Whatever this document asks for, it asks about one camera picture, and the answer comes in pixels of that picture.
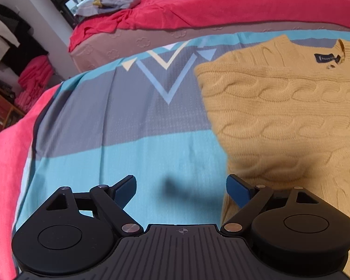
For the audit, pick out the blue grey patterned bedsheet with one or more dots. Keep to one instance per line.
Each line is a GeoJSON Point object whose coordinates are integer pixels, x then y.
{"type": "Point", "coordinates": [119, 140]}

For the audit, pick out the stack of pink clothes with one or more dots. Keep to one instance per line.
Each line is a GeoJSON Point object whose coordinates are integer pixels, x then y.
{"type": "Point", "coordinates": [35, 75]}

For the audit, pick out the brown embossed mattress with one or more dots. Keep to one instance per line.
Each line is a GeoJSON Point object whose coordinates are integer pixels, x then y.
{"type": "Point", "coordinates": [119, 46]}

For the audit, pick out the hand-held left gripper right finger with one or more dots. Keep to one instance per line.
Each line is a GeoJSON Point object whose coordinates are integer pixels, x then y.
{"type": "Point", "coordinates": [239, 191]}

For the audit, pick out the red bedsheet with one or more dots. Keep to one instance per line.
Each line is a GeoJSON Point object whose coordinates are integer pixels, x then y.
{"type": "Point", "coordinates": [221, 3]}

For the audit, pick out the white hanging garment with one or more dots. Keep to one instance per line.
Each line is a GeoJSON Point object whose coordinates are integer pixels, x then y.
{"type": "Point", "coordinates": [0, 35]}

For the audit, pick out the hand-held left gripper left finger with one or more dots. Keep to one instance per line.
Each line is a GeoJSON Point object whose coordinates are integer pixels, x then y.
{"type": "Point", "coordinates": [125, 189]}

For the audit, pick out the pink blanket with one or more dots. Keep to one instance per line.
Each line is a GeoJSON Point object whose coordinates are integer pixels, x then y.
{"type": "Point", "coordinates": [8, 180]}

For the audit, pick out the dark hanging clothes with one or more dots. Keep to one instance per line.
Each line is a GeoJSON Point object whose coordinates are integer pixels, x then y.
{"type": "Point", "coordinates": [26, 49]}

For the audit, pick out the wooden shelf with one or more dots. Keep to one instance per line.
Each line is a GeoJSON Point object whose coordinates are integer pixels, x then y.
{"type": "Point", "coordinates": [0, 113]}

